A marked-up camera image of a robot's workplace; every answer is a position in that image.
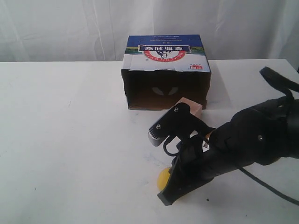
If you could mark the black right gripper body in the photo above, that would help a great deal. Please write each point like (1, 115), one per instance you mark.
(203, 153)

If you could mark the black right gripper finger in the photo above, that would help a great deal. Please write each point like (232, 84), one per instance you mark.
(179, 185)

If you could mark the yellow tennis ball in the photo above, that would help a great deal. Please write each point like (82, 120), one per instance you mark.
(163, 178)

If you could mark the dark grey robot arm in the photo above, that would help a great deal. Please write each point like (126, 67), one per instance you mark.
(261, 134)

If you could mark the light wooden cube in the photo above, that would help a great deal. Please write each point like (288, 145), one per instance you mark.
(195, 108)

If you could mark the blue white cardboard box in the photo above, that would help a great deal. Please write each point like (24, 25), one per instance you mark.
(159, 70)

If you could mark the white backdrop curtain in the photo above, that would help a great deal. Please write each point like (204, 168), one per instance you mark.
(97, 30)

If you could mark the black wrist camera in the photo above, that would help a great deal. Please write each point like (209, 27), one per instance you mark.
(177, 122)

